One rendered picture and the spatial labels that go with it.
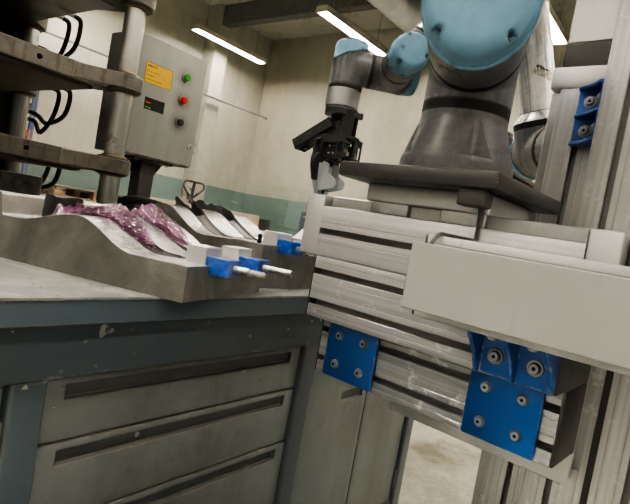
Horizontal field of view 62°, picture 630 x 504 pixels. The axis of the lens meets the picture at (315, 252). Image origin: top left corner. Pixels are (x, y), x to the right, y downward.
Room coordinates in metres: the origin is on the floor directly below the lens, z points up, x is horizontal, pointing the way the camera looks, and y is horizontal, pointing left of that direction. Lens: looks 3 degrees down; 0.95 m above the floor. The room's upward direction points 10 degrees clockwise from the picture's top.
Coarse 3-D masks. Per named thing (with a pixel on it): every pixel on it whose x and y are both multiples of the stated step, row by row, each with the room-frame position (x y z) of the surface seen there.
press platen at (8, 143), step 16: (0, 144) 1.39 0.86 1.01; (16, 144) 1.42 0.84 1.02; (32, 144) 1.45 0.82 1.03; (48, 144) 1.48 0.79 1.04; (48, 160) 1.49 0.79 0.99; (64, 160) 1.52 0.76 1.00; (80, 160) 1.53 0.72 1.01; (96, 160) 1.54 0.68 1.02; (112, 160) 1.55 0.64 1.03; (128, 160) 1.60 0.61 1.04
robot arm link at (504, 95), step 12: (432, 72) 0.70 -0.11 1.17; (516, 72) 0.67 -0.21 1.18; (432, 84) 0.70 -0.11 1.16; (444, 84) 0.68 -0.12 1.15; (504, 84) 0.67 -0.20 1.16; (516, 84) 0.70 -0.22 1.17; (432, 96) 0.70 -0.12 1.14; (468, 96) 0.67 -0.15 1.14; (480, 96) 0.66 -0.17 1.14; (492, 96) 0.67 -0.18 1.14; (504, 96) 0.68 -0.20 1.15
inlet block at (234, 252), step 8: (224, 248) 0.93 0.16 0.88; (232, 248) 0.93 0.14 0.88; (240, 248) 0.93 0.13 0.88; (224, 256) 0.93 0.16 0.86; (232, 256) 0.92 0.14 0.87; (240, 256) 0.92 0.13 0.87; (248, 256) 0.95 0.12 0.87; (248, 264) 0.92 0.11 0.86; (256, 264) 0.91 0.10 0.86; (264, 264) 0.93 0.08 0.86; (264, 272) 0.94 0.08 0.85; (272, 272) 0.92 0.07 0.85; (280, 272) 0.91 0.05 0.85; (288, 272) 0.91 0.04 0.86
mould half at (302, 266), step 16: (176, 208) 1.24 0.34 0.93; (192, 224) 1.21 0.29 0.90; (224, 224) 1.31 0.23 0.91; (208, 240) 1.15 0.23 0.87; (224, 240) 1.12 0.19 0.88; (240, 240) 1.09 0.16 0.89; (256, 256) 1.06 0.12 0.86; (272, 256) 1.08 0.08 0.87; (288, 256) 1.12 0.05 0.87; (304, 256) 1.16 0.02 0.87; (304, 272) 1.17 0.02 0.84; (288, 288) 1.13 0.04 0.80; (304, 288) 1.18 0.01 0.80
